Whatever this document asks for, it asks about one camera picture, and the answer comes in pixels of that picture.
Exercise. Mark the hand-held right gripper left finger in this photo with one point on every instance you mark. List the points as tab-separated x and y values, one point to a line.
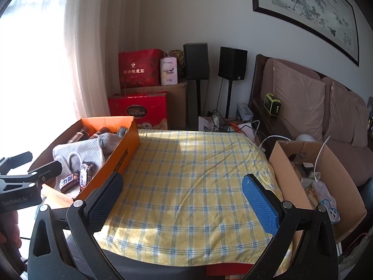
102	204

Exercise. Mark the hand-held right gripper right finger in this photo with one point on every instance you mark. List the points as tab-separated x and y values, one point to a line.
259	204

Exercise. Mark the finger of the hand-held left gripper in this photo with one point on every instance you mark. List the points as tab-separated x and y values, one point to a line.
48	170
17	159

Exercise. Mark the brown chocolate bar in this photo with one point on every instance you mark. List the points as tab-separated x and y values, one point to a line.
68	180
86	175

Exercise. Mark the white mesh face cover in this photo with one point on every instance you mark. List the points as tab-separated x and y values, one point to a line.
84	151

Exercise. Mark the brown lid jar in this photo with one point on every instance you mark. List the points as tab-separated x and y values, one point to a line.
80	134
100	132

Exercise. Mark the orange cardboard box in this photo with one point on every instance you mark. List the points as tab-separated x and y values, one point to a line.
122	151

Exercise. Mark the light grey cloth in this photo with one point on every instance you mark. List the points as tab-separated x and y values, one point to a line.
112	143

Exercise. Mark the brown cardboard box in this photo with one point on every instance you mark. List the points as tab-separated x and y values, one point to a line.
281	166

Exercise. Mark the white power strip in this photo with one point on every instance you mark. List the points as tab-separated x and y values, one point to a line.
326	198

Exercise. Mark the yellow plaid tablecloth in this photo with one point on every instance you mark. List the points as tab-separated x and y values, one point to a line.
189	186

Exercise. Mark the red box under table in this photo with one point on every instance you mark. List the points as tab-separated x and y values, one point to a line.
230	272

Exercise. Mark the white round lamp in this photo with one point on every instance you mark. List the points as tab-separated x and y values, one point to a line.
306	138

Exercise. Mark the grey device box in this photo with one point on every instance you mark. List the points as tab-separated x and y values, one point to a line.
244	112

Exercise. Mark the brown sofa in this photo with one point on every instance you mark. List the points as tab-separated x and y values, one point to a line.
343	157

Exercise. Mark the green radio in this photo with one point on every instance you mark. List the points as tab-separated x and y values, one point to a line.
272	105

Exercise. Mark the red gift box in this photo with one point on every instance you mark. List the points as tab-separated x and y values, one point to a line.
137	108

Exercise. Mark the black speaker stand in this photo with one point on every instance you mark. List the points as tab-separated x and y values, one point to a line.
228	99
198	102

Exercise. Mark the large brown sofa cushion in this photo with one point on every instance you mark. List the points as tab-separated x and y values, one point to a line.
300	99

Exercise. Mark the medium brown sofa cushion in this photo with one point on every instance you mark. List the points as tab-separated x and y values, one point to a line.
339	113

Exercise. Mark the large brown cardboard carton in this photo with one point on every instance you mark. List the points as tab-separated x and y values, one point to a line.
176	105

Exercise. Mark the small brown sofa cushion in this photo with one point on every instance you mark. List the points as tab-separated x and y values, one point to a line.
360	125

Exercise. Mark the red gift bag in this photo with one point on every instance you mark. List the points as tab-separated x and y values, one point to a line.
140	70

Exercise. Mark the cluttered shelf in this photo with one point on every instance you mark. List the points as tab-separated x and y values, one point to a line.
370	116

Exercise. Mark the black speaker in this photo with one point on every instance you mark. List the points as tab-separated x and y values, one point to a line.
195	61
233	63

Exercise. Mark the white curtain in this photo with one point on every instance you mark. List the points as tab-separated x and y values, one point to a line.
99	35

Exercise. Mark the white tissue pack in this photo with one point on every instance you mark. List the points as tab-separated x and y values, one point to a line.
169	71

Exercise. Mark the gold foil bag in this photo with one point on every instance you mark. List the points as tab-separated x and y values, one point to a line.
176	57

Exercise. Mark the framed ink painting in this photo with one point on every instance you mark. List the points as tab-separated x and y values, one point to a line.
309	8

